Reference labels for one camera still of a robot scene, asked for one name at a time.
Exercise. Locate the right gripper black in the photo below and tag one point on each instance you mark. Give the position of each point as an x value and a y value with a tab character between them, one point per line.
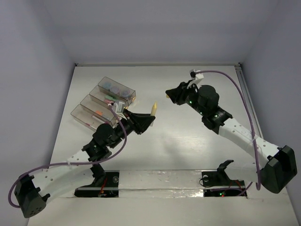
178	94

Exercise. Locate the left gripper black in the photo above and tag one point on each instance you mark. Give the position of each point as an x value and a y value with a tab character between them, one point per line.
131	120

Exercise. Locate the yellow highlighter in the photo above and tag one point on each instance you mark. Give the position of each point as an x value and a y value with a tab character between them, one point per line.
154	109

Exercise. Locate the pink highlighter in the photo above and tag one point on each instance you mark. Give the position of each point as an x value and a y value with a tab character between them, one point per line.
109	101

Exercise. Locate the green highlighter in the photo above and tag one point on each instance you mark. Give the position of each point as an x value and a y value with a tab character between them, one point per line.
110	98

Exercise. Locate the white pen magenta cap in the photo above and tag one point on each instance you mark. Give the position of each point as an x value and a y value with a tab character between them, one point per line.
97	119

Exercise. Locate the blue glitter jar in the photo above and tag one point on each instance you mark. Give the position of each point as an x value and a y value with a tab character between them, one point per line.
107	85

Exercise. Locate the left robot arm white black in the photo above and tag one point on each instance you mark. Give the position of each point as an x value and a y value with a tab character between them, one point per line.
34	189

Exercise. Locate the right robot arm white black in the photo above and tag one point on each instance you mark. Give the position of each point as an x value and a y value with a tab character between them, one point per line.
274	166

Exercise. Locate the clear drawer organizer top compartment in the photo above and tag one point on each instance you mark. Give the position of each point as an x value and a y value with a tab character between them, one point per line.
121	86

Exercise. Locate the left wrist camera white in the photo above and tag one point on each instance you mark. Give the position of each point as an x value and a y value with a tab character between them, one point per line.
117	109

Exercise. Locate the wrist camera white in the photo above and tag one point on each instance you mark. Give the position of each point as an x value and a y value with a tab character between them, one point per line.
196	78
117	109

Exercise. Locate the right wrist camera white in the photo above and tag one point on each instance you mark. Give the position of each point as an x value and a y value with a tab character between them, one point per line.
196	78

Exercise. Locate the aluminium rail right edge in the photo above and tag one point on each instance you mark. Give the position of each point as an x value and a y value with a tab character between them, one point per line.
249	103

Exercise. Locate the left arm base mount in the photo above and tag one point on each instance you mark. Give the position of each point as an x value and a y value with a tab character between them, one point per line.
105	184

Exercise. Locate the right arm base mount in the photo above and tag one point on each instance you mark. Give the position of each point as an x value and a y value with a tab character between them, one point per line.
216	183

